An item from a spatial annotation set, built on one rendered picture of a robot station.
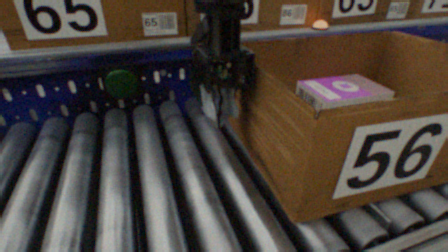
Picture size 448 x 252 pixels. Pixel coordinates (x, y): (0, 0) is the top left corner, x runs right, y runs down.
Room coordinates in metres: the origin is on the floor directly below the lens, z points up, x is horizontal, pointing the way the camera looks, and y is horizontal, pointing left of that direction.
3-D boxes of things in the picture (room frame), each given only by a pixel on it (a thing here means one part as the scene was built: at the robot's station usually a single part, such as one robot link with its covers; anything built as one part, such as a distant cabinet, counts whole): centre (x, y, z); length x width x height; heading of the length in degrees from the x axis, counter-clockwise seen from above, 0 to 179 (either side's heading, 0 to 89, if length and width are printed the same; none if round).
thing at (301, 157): (0.42, -0.24, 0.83); 0.39 x 0.29 x 0.17; 107
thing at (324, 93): (0.52, -0.25, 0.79); 0.16 x 0.11 x 0.07; 107
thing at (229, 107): (0.40, -0.01, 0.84); 0.06 x 0.03 x 0.09; 20
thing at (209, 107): (0.39, 0.02, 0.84); 0.06 x 0.03 x 0.09; 20
